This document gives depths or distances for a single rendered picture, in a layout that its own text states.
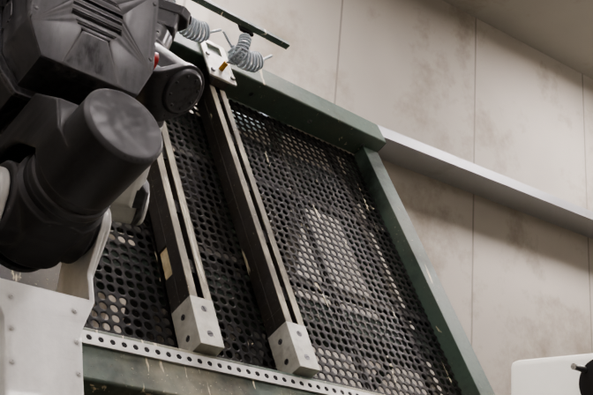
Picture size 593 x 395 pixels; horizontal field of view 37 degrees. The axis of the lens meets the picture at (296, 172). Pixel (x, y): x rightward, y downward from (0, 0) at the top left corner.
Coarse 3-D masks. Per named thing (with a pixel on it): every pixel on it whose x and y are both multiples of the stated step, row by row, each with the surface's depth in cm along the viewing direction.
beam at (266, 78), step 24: (192, 48) 268; (240, 72) 279; (264, 72) 291; (240, 96) 285; (264, 96) 288; (288, 96) 291; (312, 96) 304; (288, 120) 298; (312, 120) 302; (336, 120) 305; (360, 120) 318; (336, 144) 313; (360, 144) 316; (384, 144) 320
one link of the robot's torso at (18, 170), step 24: (24, 168) 114; (24, 192) 112; (24, 216) 113; (48, 216) 112; (0, 240) 114; (24, 240) 115; (48, 240) 115; (72, 240) 116; (24, 264) 118; (48, 264) 119
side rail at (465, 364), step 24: (360, 168) 314; (384, 168) 315; (384, 192) 301; (384, 216) 298; (408, 216) 300; (408, 240) 287; (408, 264) 283; (432, 288) 274; (432, 312) 270; (456, 336) 263; (456, 360) 258; (480, 384) 252
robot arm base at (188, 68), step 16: (176, 64) 150; (192, 64) 152; (160, 80) 148; (176, 80) 150; (192, 80) 152; (144, 96) 150; (160, 96) 150; (176, 96) 151; (192, 96) 154; (160, 112) 151; (176, 112) 153
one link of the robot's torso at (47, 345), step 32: (0, 192) 112; (96, 256) 121; (0, 288) 109; (32, 288) 112; (64, 288) 123; (0, 320) 107; (32, 320) 109; (64, 320) 112; (0, 352) 104; (32, 352) 106; (64, 352) 109; (0, 384) 102; (32, 384) 103; (64, 384) 106
